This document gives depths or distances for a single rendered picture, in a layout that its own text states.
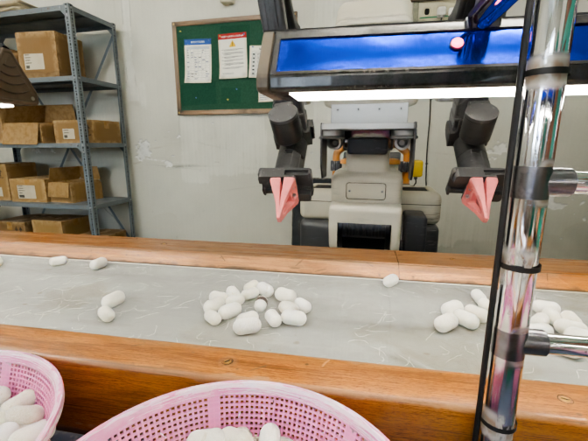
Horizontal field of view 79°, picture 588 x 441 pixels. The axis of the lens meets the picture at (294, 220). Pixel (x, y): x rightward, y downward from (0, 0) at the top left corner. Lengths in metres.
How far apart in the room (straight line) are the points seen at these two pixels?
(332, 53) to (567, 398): 0.40
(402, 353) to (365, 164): 0.77
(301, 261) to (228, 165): 2.12
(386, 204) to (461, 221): 1.54
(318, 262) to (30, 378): 0.47
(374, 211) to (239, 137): 1.78
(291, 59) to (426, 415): 0.37
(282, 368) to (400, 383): 0.11
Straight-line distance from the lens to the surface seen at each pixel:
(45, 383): 0.46
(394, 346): 0.49
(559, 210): 2.80
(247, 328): 0.49
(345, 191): 1.14
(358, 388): 0.37
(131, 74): 3.20
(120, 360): 0.44
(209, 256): 0.76
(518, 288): 0.30
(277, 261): 0.71
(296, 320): 0.50
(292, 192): 0.68
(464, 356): 0.49
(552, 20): 0.29
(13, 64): 0.65
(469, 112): 0.76
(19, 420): 0.45
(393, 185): 1.13
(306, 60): 0.42
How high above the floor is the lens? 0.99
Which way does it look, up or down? 12 degrees down
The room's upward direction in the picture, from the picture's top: straight up
